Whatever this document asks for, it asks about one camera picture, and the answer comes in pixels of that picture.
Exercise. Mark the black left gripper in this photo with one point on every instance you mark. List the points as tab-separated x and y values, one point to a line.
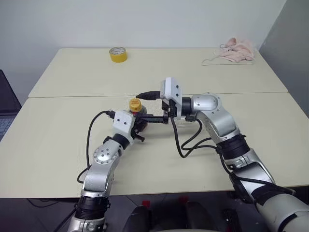
137	125

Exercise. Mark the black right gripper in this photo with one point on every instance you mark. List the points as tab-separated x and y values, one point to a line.
169	108

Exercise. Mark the glass bottle with dark drink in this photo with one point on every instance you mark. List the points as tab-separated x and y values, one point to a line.
144	111

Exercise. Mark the yellow bottle cap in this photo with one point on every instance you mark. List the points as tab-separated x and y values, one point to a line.
134	104

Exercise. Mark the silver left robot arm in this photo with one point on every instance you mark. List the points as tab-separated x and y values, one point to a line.
96	176

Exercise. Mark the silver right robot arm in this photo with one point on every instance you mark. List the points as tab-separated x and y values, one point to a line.
241	154

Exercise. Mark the yellow tape roll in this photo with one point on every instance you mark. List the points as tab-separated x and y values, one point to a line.
118	56

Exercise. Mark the pink crumpled cloth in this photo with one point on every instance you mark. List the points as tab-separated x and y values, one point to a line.
227	63

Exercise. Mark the dark rounded shape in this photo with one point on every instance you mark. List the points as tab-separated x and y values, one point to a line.
140	220

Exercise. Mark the dark laptop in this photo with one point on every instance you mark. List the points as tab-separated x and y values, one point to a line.
7	101

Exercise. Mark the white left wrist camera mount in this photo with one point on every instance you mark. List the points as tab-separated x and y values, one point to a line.
123	123

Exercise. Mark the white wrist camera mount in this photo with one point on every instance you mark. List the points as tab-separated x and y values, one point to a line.
172	89
123	123

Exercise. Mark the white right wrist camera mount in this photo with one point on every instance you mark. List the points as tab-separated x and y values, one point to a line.
172	89

